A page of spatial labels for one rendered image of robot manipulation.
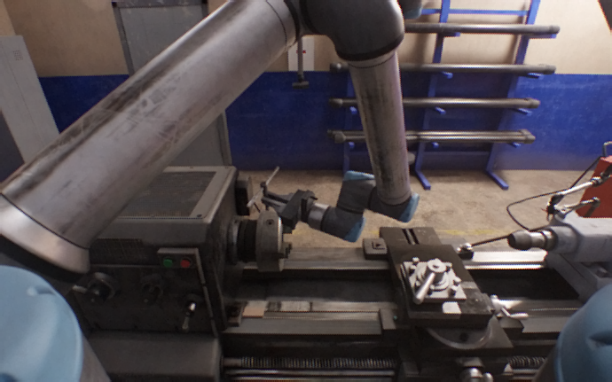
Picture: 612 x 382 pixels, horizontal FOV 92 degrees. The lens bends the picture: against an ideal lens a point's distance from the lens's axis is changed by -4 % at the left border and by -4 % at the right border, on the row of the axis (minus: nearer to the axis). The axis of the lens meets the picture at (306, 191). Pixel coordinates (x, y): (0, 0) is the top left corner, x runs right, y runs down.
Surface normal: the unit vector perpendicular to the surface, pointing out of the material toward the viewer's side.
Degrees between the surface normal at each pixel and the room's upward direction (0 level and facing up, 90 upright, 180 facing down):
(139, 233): 45
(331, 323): 36
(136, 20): 90
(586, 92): 90
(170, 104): 70
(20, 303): 5
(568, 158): 90
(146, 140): 81
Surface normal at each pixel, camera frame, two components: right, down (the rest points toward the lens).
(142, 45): -0.01, 0.48
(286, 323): -0.01, -0.43
